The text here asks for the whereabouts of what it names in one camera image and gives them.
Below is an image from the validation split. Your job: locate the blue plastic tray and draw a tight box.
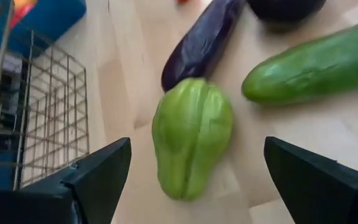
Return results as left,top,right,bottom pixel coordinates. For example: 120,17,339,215
0,0,87,58

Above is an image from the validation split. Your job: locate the light green chayote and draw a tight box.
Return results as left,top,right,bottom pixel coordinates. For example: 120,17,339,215
151,77,234,202

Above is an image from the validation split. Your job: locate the dark purple round fruit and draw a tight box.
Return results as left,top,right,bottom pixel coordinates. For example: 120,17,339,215
246,0,328,23

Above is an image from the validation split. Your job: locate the green cucumber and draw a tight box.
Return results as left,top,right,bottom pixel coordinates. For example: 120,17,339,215
241,17,358,105

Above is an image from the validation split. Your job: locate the purple eggplant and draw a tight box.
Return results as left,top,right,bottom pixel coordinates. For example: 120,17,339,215
160,0,247,93

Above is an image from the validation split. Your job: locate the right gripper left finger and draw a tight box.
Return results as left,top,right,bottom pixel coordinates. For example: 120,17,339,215
0,137,132,224

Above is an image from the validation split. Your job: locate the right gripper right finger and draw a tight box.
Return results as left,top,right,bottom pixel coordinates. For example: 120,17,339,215
264,136,358,224

